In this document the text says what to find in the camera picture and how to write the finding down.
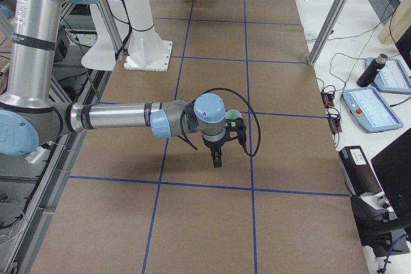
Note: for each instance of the black computer monitor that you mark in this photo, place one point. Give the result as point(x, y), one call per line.
point(392, 168)

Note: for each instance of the black labelled box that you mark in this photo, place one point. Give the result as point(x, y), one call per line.
point(358, 175)

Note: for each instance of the white camera stand pedestal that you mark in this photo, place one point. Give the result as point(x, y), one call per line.
point(146, 50)

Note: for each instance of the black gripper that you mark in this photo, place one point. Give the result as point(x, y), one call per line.
point(213, 145)

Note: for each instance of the light green cup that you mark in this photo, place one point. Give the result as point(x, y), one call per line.
point(233, 115)

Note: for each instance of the far blue teach pendant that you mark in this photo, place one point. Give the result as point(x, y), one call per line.
point(393, 78)

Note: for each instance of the brown paper table cover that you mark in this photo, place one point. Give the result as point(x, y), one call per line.
point(137, 204)

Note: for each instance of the blue teach pendant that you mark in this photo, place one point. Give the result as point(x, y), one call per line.
point(371, 111)
point(393, 78)

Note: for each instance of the usb hub with cables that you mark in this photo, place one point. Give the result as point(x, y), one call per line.
point(332, 113)

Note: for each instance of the aluminium frame post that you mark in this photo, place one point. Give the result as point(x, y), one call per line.
point(325, 31)

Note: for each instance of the near blue teach pendant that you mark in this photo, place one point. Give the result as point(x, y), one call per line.
point(371, 111)

